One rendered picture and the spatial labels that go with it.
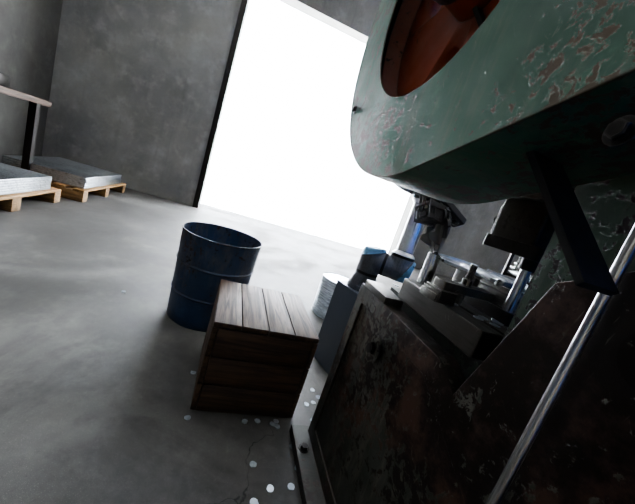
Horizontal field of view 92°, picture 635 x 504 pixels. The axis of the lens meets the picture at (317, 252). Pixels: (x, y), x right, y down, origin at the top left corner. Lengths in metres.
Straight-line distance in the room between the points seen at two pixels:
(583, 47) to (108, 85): 5.41
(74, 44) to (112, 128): 1.05
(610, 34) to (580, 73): 0.03
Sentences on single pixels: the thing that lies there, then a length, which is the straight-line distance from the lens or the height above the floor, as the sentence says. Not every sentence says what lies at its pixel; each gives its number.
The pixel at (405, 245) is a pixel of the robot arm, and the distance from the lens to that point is 1.53.
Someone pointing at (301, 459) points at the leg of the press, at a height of 0.03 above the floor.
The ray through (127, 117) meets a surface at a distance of 5.44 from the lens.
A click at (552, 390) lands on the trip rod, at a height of 0.71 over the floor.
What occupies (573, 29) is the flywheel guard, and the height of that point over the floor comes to 1.07.
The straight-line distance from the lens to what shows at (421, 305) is 0.82.
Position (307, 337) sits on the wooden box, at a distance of 1.16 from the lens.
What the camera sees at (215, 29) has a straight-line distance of 5.50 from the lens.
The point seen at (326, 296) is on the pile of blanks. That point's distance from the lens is 2.24.
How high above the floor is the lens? 0.86
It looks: 11 degrees down
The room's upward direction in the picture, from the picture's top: 18 degrees clockwise
